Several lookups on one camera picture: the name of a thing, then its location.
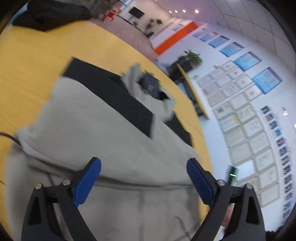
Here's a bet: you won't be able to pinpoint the potted green plant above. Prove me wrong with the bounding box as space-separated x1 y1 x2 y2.
177 50 203 73

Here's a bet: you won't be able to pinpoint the long yellow side table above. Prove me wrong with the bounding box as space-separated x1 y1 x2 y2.
177 64 210 120

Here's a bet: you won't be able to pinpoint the black cable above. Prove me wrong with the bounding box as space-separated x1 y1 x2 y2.
0 132 22 146

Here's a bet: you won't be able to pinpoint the beige and black jacket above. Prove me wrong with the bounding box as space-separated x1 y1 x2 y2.
6 59 201 240

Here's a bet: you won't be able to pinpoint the black folded garment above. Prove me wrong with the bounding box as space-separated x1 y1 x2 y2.
12 1 92 32

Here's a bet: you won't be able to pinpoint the wall television screen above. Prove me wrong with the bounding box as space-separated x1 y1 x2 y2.
128 7 144 19

